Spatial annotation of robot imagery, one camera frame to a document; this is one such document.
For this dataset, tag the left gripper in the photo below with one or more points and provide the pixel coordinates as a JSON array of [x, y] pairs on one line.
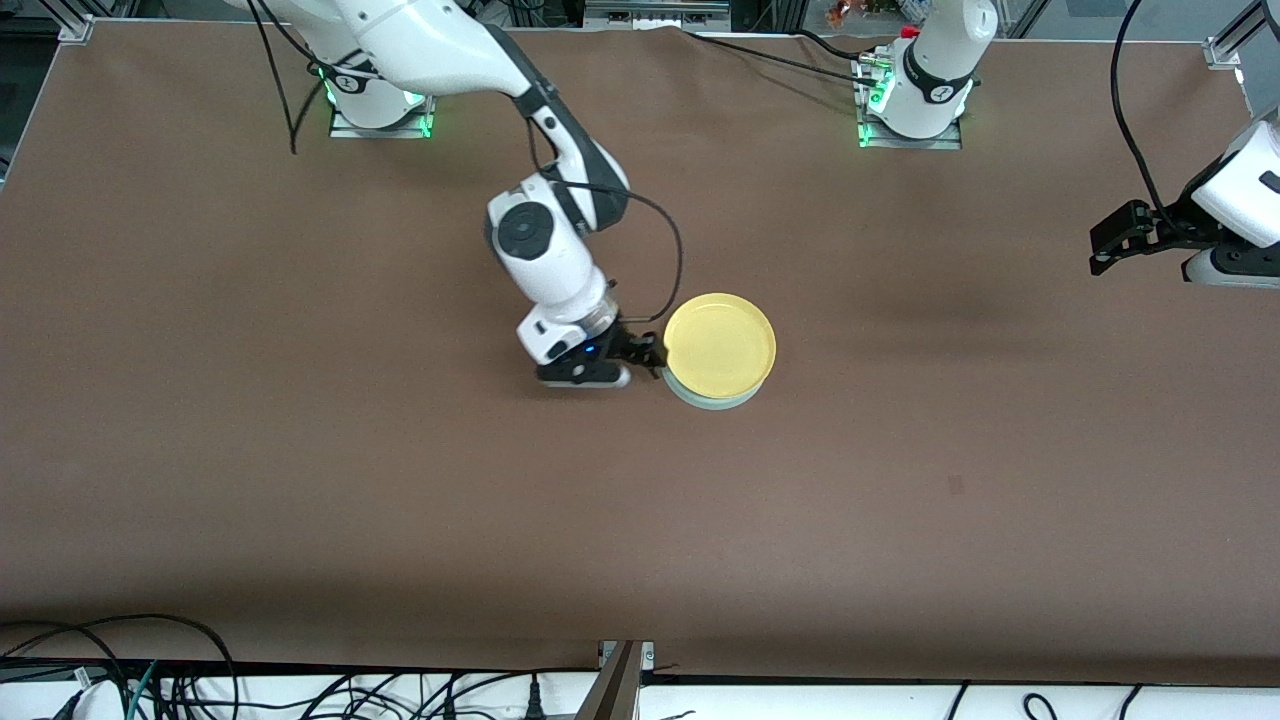
[[1166, 227]]

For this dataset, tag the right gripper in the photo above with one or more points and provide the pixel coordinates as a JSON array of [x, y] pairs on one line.
[[627, 346]]

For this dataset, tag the yellow plate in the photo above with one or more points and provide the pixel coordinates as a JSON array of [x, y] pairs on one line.
[[720, 345]]

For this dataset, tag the pale green plate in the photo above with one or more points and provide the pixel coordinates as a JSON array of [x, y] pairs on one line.
[[715, 404]]

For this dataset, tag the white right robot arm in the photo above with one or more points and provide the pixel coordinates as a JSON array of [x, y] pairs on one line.
[[545, 255]]

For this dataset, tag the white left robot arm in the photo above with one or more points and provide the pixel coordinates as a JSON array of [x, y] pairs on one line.
[[935, 60]]

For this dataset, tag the brown table cover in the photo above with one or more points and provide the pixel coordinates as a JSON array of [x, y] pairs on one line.
[[640, 540]]

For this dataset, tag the black power plug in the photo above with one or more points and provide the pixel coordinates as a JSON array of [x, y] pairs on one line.
[[535, 705]]

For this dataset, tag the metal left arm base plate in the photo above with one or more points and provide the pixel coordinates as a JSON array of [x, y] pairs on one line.
[[950, 143]]

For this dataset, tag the aluminium corner post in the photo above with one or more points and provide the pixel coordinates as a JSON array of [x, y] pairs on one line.
[[1235, 35]]

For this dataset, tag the aluminium frame profile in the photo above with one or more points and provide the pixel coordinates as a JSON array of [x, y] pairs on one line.
[[610, 690]]

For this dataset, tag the silver metal rail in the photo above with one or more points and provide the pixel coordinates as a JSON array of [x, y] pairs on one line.
[[655, 14]]

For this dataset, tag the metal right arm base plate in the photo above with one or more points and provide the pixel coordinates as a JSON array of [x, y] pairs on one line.
[[345, 131]]

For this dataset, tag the small aluminium corner bracket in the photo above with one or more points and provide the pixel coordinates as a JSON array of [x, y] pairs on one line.
[[75, 30]]

